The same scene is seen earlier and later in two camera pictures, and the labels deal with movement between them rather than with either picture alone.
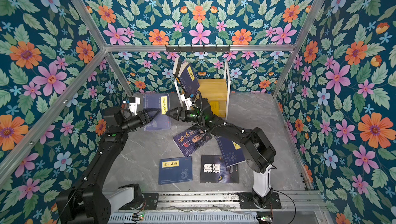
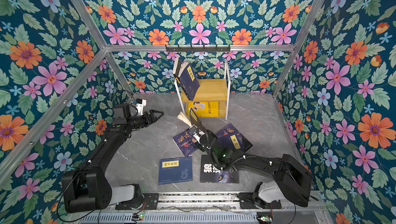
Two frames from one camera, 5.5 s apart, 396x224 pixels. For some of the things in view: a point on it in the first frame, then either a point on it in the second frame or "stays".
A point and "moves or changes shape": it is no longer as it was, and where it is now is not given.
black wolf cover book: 214,170 stays
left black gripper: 142,117 stays
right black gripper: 180,112 → 200,147
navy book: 156,105 moves or changes shape
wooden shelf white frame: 216,89 stays
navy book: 176,170 stays
